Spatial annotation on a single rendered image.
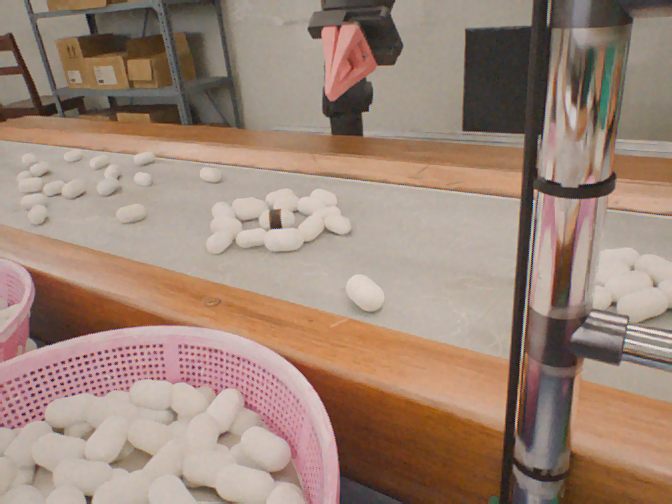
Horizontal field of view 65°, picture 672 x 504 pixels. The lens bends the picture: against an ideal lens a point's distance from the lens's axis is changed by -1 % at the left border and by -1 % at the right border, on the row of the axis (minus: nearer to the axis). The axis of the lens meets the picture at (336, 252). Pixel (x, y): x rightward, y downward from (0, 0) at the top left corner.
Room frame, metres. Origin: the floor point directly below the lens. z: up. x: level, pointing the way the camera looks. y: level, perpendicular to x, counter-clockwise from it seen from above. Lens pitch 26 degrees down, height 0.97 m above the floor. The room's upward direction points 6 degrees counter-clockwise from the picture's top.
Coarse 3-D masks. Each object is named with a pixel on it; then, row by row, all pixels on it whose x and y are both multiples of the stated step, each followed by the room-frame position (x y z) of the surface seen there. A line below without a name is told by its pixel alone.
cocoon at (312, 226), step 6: (312, 216) 0.50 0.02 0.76; (318, 216) 0.50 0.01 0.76; (306, 222) 0.48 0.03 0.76; (312, 222) 0.49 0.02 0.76; (318, 222) 0.49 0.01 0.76; (300, 228) 0.48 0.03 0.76; (306, 228) 0.48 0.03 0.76; (312, 228) 0.48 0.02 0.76; (318, 228) 0.49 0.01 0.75; (306, 234) 0.47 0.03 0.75; (312, 234) 0.48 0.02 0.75; (318, 234) 0.49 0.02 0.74; (306, 240) 0.48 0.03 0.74
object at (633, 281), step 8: (632, 272) 0.33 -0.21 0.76; (640, 272) 0.33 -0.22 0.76; (608, 280) 0.33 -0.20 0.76; (616, 280) 0.32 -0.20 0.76; (624, 280) 0.32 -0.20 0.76; (632, 280) 0.32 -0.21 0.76; (640, 280) 0.32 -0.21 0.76; (648, 280) 0.32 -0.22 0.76; (608, 288) 0.32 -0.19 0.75; (616, 288) 0.32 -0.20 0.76; (624, 288) 0.32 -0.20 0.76; (632, 288) 0.32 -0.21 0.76; (640, 288) 0.32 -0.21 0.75; (616, 296) 0.32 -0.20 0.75
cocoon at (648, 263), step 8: (640, 256) 0.36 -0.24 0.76; (648, 256) 0.35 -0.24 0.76; (656, 256) 0.35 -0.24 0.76; (640, 264) 0.35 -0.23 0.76; (648, 264) 0.34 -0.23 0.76; (656, 264) 0.34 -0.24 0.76; (664, 264) 0.34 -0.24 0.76; (648, 272) 0.34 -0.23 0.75; (656, 272) 0.33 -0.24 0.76; (664, 272) 0.33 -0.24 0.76; (656, 280) 0.33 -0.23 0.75
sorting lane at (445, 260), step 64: (0, 192) 0.76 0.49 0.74; (128, 192) 0.70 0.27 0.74; (192, 192) 0.67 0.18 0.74; (256, 192) 0.65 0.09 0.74; (384, 192) 0.60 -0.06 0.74; (448, 192) 0.58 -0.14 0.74; (128, 256) 0.49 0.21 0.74; (192, 256) 0.48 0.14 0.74; (256, 256) 0.46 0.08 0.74; (320, 256) 0.45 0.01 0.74; (384, 256) 0.43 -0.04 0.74; (448, 256) 0.42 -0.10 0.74; (512, 256) 0.41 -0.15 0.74; (384, 320) 0.33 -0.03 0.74; (448, 320) 0.32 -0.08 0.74; (640, 384) 0.24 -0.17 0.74
